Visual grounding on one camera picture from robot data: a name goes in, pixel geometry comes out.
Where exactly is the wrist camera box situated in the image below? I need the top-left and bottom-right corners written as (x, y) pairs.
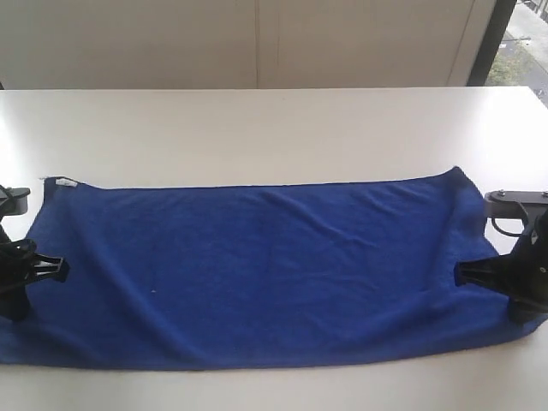
top-left (484, 190), bottom-right (547, 221)
top-left (0, 186), bottom-right (31, 218)

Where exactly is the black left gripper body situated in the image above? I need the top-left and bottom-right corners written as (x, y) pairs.
top-left (1, 228), bottom-right (37, 294)

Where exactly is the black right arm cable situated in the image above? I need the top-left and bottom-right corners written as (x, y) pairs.
top-left (490, 200), bottom-right (530, 239)

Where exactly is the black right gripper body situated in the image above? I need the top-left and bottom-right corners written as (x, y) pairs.
top-left (496, 211), bottom-right (547, 311)

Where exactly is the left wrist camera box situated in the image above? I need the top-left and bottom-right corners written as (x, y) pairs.
top-left (0, 186), bottom-right (31, 218)

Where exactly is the dark window frame post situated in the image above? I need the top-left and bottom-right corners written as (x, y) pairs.
top-left (466, 0), bottom-right (517, 86)

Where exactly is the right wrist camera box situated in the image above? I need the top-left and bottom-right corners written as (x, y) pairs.
top-left (484, 190), bottom-right (547, 221)

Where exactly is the blue towel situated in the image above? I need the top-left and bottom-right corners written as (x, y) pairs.
top-left (1, 168), bottom-right (545, 371)

